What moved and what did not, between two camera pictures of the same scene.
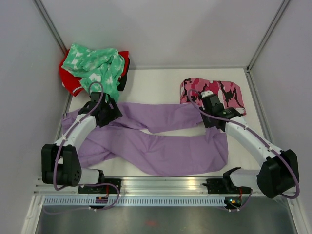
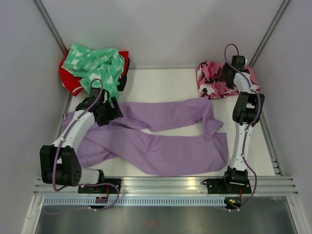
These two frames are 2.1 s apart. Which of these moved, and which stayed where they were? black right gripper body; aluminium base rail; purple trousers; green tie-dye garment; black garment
Moved: black right gripper body
Stayed: aluminium base rail; purple trousers; green tie-dye garment; black garment
